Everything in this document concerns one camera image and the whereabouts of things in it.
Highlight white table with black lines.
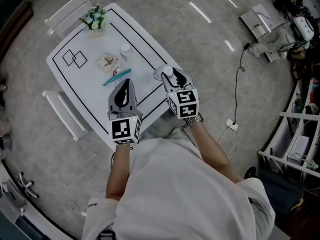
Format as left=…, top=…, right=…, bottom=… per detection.
left=46, top=2, right=191, bottom=152

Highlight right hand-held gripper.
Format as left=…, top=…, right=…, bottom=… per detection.
left=160, top=67, right=200, bottom=121

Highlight person's left forearm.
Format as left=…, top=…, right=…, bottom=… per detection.
left=106, top=143, right=133, bottom=201

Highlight person's grey trousers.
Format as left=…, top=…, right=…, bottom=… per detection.
left=141, top=117, right=187, bottom=142

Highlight black power cable with adapter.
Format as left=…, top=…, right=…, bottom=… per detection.
left=234, top=21, right=293, bottom=125

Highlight person's white shirt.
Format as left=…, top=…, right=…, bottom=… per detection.
left=81, top=137, right=276, bottom=240

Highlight dark wooden platform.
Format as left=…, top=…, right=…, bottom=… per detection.
left=0, top=1, right=35, bottom=65

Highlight black round weight plate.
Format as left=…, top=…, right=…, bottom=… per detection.
left=243, top=165, right=258, bottom=179

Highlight person's right forearm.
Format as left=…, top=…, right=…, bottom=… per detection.
left=186, top=120, right=245, bottom=184

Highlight white office chair base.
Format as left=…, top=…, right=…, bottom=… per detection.
left=18, top=178, right=40, bottom=199

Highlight beige plastic bucket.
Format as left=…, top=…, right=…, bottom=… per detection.
left=0, top=120, right=13, bottom=137

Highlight potted white blue flowers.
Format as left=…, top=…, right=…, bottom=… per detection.
left=78, top=5, right=108, bottom=39

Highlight white long counter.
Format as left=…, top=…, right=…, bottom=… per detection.
left=0, top=143, right=83, bottom=240

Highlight white low cabinet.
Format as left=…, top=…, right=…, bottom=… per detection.
left=239, top=4, right=282, bottom=63

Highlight white shelving unit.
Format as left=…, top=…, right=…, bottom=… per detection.
left=257, top=77, right=320, bottom=185

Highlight small white bin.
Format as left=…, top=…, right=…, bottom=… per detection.
left=0, top=135, right=13, bottom=151

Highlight dark grey bag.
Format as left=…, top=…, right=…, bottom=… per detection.
left=257, top=170, right=305, bottom=216

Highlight silver wristwatch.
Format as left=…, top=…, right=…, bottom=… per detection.
left=186, top=112, right=205, bottom=128

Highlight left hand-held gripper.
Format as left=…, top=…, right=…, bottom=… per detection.
left=106, top=78, right=143, bottom=147

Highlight clear snack packet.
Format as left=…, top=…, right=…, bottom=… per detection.
left=94, top=52, right=119, bottom=74

